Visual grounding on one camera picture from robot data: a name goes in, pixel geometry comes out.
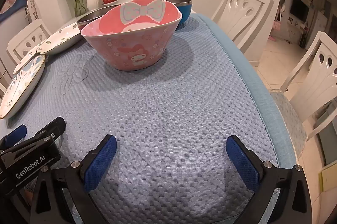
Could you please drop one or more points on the light blue table mat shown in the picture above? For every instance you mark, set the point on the light blue table mat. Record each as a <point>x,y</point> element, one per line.
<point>171,97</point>

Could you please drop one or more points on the white dining chair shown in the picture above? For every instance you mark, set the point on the white dining chair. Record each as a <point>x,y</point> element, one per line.
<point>244,16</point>
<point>26,39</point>
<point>313,82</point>

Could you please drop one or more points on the pink cartoon bowl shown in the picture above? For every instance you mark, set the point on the pink cartoon bowl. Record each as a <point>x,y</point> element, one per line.
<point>131,55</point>

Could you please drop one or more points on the red steel bowl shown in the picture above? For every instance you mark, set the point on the red steel bowl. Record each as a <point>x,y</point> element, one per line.
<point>92,17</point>

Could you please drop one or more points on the gold rimmed floral plate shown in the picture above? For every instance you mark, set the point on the gold rimmed floral plate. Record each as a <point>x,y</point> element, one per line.
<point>18,87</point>

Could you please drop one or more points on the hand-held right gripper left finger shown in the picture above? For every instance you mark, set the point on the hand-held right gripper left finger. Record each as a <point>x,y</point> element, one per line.
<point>100,163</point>

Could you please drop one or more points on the white floral plate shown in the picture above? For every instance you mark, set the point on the white floral plate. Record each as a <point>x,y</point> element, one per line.
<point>26,59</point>

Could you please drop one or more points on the black television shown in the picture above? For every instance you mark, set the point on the black television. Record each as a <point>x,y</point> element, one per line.
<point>298,9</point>

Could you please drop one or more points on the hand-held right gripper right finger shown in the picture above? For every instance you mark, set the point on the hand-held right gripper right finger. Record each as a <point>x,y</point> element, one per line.
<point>242,163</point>

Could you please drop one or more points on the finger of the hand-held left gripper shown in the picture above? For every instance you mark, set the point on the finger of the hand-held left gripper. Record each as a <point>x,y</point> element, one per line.
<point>54,127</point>
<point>17,132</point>

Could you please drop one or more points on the blue steel bowl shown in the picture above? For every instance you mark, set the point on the blue steel bowl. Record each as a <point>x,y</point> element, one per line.
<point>184,12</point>

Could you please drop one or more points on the green rimmed floral plate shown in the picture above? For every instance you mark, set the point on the green rimmed floral plate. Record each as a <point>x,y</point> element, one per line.
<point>58,39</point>

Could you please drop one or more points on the white ceramic vase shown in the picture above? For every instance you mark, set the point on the white ceramic vase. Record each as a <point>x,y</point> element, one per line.
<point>92,1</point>

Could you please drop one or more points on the blue fridge cover cloth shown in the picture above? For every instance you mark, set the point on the blue fridge cover cloth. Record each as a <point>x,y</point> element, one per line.
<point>10,3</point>

